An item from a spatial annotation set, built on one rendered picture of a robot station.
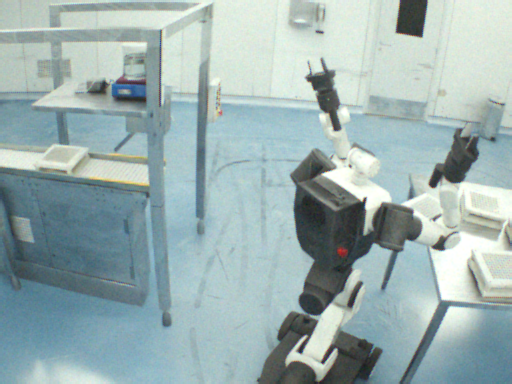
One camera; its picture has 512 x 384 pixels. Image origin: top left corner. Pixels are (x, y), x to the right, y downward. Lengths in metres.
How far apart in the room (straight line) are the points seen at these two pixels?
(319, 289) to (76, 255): 1.58
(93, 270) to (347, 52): 4.34
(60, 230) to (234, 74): 3.82
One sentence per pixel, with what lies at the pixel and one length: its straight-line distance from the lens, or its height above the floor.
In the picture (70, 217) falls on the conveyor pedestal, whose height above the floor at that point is 0.61.
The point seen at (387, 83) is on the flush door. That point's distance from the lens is 6.17.
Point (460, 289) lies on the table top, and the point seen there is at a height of 0.88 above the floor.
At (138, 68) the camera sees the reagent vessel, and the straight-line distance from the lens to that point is 2.10.
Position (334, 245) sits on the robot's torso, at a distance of 1.53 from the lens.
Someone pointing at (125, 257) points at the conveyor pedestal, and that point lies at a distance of 2.59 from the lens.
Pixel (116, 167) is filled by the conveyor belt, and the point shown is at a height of 0.89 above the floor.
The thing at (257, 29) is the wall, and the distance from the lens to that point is 5.78.
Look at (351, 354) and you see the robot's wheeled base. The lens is 2.44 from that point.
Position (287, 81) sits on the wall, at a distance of 5.95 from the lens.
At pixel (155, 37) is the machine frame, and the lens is 1.85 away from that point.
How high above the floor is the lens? 2.02
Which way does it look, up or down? 31 degrees down
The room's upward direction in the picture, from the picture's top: 5 degrees clockwise
